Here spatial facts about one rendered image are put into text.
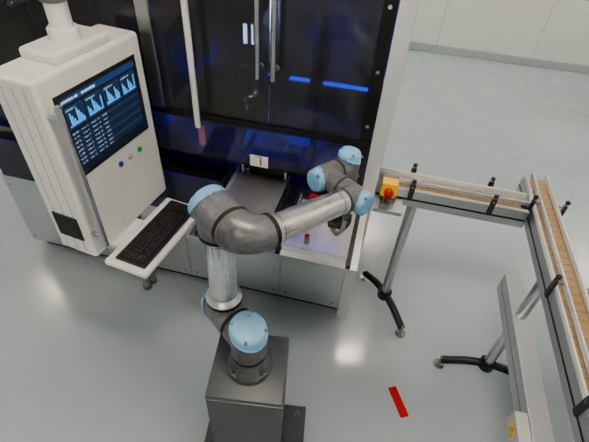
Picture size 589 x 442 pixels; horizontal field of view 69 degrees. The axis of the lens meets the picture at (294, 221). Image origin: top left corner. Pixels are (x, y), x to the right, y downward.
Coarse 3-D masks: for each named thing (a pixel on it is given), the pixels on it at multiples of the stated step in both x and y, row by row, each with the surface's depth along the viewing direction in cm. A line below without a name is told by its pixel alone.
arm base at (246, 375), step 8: (232, 360) 137; (264, 360) 137; (272, 360) 144; (232, 368) 140; (240, 368) 136; (248, 368) 135; (256, 368) 136; (264, 368) 138; (232, 376) 139; (240, 376) 137; (248, 376) 136; (256, 376) 137; (264, 376) 139; (240, 384) 139; (248, 384) 138; (256, 384) 139
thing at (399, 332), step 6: (366, 270) 274; (360, 276) 278; (366, 276) 270; (372, 276) 266; (372, 282) 265; (378, 282) 260; (378, 288) 258; (378, 294) 256; (384, 294) 252; (390, 294) 253; (384, 300) 254; (390, 300) 250; (390, 306) 249; (396, 312) 247; (396, 318) 246; (396, 324) 246; (402, 324) 244; (396, 330) 249; (402, 330) 246; (402, 336) 246
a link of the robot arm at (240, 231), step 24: (336, 192) 121; (360, 192) 123; (240, 216) 104; (264, 216) 106; (288, 216) 110; (312, 216) 113; (336, 216) 120; (216, 240) 105; (240, 240) 102; (264, 240) 104
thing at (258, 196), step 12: (240, 180) 204; (252, 180) 205; (264, 180) 205; (276, 180) 206; (288, 180) 203; (240, 192) 197; (252, 192) 198; (264, 192) 198; (276, 192) 199; (252, 204) 191; (264, 204) 192; (276, 204) 192
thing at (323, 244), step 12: (312, 228) 182; (324, 228) 183; (348, 228) 183; (288, 240) 176; (300, 240) 176; (312, 240) 177; (324, 240) 177; (336, 240) 177; (348, 240) 178; (300, 252) 170; (312, 252) 169; (324, 252) 172; (336, 252) 173
